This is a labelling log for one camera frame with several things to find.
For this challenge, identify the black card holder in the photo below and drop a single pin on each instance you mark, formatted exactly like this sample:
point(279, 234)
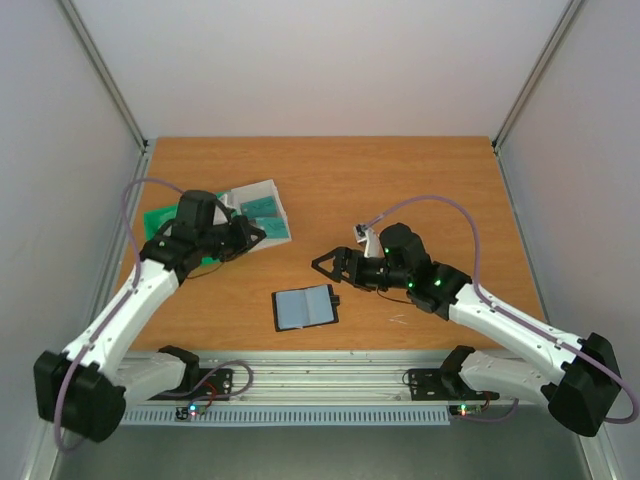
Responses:
point(305, 308)

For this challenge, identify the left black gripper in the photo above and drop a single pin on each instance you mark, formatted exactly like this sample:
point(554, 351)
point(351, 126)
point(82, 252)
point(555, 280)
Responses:
point(246, 241)

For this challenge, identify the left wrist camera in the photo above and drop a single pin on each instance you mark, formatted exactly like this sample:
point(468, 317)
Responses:
point(226, 208)

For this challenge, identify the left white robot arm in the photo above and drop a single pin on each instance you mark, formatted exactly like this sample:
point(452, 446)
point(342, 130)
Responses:
point(83, 389)

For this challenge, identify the aluminium rail frame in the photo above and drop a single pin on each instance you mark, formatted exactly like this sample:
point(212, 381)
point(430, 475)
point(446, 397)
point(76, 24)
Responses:
point(334, 377)

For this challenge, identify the green plastic tray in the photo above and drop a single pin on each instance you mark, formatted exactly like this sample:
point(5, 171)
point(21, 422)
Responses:
point(160, 220)

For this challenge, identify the left frame post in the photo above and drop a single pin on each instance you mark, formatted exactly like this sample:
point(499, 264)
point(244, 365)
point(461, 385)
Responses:
point(99, 65)

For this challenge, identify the teal credit card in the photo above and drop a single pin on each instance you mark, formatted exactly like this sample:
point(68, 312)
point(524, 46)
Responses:
point(261, 207)

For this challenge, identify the right frame post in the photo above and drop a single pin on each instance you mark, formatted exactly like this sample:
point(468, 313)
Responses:
point(558, 34)

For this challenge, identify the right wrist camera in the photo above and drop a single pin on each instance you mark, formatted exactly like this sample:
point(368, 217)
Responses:
point(367, 238)

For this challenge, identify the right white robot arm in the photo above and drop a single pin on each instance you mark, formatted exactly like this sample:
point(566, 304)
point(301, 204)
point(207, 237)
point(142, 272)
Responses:
point(576, 378)

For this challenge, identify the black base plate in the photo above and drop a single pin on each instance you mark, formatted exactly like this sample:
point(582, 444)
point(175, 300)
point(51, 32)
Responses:
point(221, 381)
point(430, 384)

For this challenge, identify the frame post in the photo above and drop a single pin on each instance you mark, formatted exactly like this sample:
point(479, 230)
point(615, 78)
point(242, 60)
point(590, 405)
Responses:
point(558, 34)
point(99, 65)

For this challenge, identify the grey slotted cable duct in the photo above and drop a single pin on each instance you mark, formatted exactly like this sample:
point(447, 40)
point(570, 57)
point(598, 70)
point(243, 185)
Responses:
point(293, 416)

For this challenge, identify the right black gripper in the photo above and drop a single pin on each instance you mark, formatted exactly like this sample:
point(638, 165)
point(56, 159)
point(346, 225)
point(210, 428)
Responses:
point(344, 266)

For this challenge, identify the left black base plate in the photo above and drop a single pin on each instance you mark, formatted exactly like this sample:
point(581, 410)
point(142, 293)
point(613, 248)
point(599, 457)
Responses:
point(221, 381)

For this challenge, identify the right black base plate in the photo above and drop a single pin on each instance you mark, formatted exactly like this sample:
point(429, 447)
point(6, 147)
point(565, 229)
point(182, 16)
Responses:
point(430, 384)

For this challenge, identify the clear plastic tray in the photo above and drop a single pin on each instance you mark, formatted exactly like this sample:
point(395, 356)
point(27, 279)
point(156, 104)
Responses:
point(258, 190)

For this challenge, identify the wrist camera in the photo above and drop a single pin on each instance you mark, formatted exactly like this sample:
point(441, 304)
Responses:
point(367, 238)
point(226, 208)

